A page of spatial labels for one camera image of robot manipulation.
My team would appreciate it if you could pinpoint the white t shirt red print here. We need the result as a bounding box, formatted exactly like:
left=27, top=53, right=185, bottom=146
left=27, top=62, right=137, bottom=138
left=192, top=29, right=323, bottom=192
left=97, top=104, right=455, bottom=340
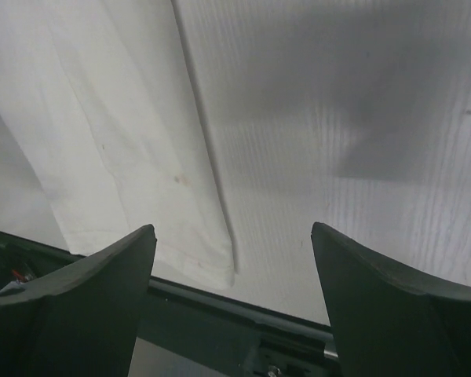
left=0, top=1, right=236, bottom=289

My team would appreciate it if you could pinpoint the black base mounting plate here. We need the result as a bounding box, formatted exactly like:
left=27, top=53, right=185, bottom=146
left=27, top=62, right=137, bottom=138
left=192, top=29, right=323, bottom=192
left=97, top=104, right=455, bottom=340
left=0, top=225, right=338, bottom=377

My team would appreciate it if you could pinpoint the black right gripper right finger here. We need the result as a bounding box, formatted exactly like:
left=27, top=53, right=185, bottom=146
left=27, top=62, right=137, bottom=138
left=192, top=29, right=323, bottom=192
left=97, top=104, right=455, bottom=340
left=311, top=222, right=471, bottom=376

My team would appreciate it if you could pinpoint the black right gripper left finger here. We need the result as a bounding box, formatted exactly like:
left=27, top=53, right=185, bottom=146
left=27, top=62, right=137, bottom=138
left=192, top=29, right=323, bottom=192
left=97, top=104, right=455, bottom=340
left=0, top=225, right=156, bottom=376

